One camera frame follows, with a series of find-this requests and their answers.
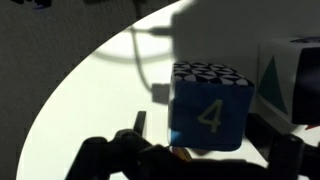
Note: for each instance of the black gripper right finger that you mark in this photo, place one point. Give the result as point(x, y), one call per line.
point(286, 150)

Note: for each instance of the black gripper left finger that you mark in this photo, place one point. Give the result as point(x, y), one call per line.
point(113, 156)

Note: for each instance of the black white letter fabric block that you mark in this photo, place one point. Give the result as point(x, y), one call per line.
point(283, 76)

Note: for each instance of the blue number fabric block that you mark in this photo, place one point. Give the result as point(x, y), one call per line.
point(208, 115)

